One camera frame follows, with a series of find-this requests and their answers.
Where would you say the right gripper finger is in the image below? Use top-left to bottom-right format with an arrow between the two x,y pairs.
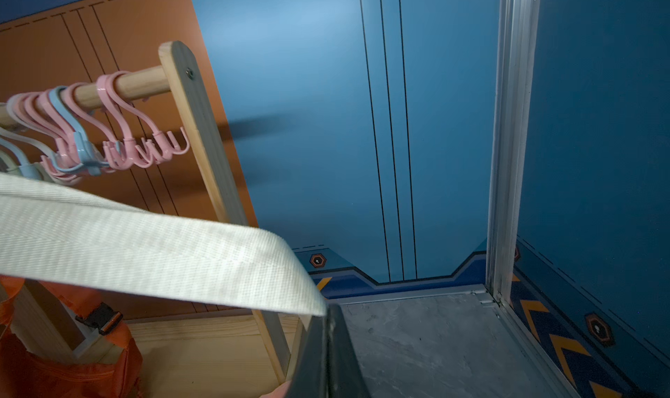
286,304 -> 370,398

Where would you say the orange strap bag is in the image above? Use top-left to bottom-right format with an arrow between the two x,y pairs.
0,275 -> 145,398

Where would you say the beige sling bag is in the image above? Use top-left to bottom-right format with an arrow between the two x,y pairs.
1,175 -> 326,317

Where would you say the pink plastic hook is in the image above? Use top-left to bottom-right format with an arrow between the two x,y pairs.
95,71 -> 192,170

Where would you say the wooden hanging rack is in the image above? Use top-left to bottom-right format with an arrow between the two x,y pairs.
1,42 -> 293,397

